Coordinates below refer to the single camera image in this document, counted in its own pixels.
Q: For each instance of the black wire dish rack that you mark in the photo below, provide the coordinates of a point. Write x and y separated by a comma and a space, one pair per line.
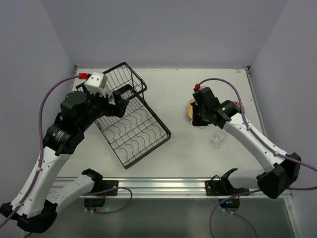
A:
140, 131

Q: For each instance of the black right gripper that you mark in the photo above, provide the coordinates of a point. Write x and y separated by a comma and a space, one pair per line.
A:
196, 117

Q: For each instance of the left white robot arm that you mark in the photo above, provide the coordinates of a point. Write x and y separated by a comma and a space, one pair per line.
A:
34, 209

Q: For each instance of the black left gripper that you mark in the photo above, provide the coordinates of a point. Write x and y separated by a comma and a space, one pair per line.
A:
115, 103

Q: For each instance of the yellow square plate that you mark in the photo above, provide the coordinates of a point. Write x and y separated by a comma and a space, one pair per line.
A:
190, 108

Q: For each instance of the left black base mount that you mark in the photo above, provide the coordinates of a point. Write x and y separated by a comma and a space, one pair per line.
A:
100, 200

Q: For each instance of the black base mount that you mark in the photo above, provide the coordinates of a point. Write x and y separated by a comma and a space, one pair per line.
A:
223, 193
100, 200

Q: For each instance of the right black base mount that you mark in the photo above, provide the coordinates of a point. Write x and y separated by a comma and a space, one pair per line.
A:
223, 193

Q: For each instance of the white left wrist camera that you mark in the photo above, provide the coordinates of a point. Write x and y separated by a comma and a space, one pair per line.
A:
96, 83

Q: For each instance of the aluminium mounting rail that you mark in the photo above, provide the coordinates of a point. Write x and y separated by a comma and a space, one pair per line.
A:
161, 187

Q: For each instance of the clear glass cup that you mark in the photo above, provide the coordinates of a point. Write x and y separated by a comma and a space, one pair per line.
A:
219, 137
108, 93

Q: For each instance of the blue patterned bowl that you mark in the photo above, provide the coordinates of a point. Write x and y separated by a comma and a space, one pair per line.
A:
237, 104

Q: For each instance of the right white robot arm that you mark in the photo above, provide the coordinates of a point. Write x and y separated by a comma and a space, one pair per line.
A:
276, 174

